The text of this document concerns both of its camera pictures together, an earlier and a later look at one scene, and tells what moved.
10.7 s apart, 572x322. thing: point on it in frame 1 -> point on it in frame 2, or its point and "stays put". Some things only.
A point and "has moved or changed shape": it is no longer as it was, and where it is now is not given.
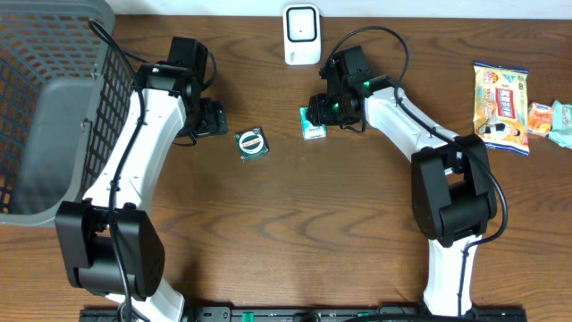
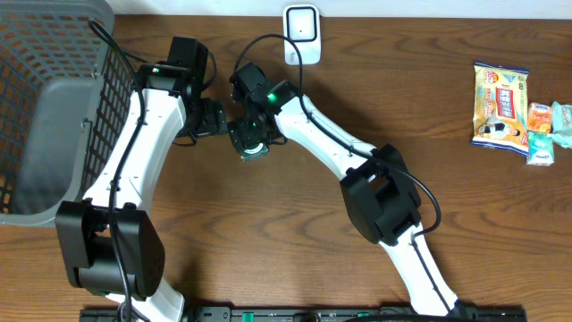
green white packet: x=309 y=131 has moved or changed shape
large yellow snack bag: x=500 y=106 stays put
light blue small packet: x=561 y=124 stays put
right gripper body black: x=327 y=107 -> x=245 y=132
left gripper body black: x=214 y=119 stays put
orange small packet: x=539 y=119 stays put
